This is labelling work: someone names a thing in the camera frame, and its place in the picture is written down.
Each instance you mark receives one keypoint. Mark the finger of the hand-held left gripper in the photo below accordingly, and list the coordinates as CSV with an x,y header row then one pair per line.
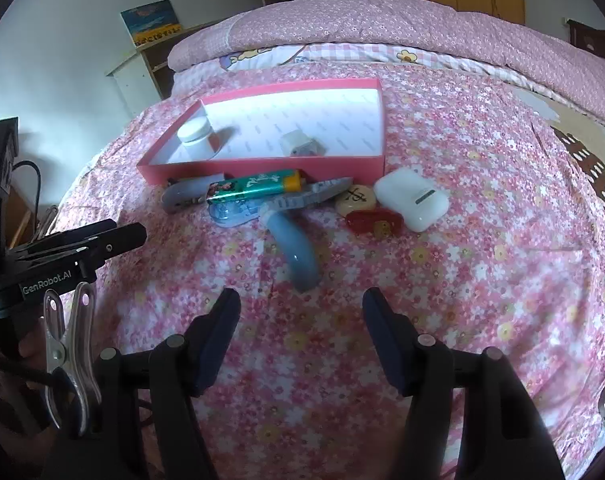
x,y
72,234
112,242

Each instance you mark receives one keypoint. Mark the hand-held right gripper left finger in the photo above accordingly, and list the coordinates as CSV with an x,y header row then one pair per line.
x,y
221,340

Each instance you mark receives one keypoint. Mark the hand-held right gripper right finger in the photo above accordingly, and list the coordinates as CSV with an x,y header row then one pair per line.
x,y
385,340

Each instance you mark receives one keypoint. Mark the blue grey toy shark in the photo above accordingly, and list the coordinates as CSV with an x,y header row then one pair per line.
x,y
297,255

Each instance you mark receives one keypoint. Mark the grey toothed plastic toy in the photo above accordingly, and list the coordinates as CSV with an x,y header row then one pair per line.
x,y
322,191

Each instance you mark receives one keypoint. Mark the pink cardboard box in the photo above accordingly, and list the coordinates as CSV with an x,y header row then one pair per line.
x,y
342,166

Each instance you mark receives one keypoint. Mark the wooden bedside table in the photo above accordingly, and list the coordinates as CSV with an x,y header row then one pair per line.
x,y
20,217

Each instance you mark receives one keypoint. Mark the pink floral bedspread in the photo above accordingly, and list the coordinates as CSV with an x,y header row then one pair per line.
x,y
457,285

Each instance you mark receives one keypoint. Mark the metal spring clip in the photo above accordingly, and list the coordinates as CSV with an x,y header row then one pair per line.
x,y
75,340

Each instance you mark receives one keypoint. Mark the red round chess piece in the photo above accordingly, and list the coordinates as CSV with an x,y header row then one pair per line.
x,y
372,222

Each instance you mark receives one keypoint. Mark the clear blue plastic piece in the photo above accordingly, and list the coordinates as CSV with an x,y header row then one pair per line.
x,y
232,215

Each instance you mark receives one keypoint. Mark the white plastic jar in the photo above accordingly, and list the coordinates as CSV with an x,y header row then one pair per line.
x,y
195,135

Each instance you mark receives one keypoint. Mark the beige round chess piece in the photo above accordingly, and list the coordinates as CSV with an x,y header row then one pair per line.
x,y
355,199

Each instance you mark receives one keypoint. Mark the white earbud case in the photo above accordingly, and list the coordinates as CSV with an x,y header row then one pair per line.
x,y
412,197

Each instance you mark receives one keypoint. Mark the green blue small box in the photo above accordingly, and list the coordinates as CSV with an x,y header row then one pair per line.
x,y
252,186

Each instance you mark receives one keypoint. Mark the white shelf cabinet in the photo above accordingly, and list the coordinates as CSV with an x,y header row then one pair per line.
x,y
130,85

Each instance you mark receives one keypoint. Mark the white grey plastic block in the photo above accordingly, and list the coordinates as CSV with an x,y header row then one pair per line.
x,y
300,144

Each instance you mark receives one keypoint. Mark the blue yellow painting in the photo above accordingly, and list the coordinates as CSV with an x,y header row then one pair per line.
x,y
150,20

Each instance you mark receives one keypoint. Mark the white cartoon checked sheet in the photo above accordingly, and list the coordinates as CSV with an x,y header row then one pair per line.
x,y
292,55

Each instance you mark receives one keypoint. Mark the beige brown patterned cloth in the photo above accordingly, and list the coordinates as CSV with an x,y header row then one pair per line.
x,y
587,160

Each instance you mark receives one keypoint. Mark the pink folded quilt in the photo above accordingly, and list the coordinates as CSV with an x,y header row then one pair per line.
x,y
382,20

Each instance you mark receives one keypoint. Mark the dark wooden headboard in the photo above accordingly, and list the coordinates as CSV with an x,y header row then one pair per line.
x,y
594,42

